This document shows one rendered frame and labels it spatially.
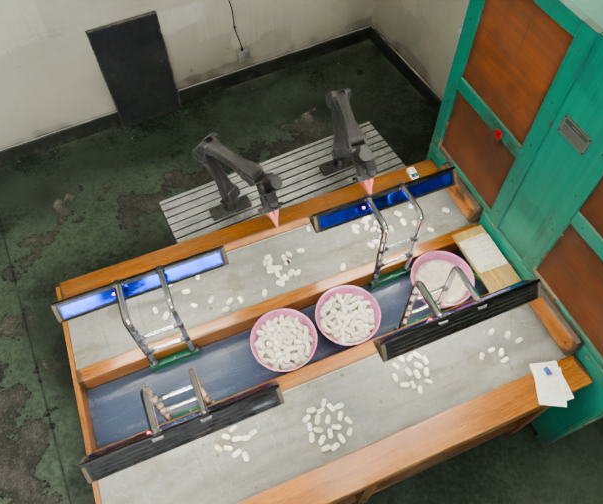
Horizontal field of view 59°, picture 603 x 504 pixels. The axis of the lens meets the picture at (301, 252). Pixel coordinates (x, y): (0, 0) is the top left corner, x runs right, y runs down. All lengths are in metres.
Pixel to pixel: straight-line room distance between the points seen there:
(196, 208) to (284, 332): 0.81
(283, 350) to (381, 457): 0.55
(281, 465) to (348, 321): 0.61
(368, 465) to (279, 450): 0.32
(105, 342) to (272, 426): 0.76
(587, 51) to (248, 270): 1.46
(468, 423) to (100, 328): 1.48
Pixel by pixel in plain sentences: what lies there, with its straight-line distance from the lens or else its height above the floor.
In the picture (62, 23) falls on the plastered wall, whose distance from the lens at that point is 3.66.
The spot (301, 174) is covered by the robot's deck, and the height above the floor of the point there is 0.67.
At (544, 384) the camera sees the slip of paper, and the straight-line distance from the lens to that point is 2.24.
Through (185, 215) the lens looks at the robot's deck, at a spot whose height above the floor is 0.67.
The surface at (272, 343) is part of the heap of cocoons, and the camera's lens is 2.15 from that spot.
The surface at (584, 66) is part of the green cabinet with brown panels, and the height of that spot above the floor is 1.68.
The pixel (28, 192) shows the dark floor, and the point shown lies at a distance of 3.95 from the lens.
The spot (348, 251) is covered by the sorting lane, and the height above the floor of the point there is 0.74.
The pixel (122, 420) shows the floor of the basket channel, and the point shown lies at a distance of 2.23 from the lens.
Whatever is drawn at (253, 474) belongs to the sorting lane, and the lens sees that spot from 2.02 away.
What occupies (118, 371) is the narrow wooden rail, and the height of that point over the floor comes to 0.74.
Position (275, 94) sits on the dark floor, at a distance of 4.15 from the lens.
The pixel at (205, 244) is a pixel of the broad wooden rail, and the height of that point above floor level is 0.76.
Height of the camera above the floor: 2.72
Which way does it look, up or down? 58 degrees down
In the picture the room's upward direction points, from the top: 1 degrees counter-clockwise
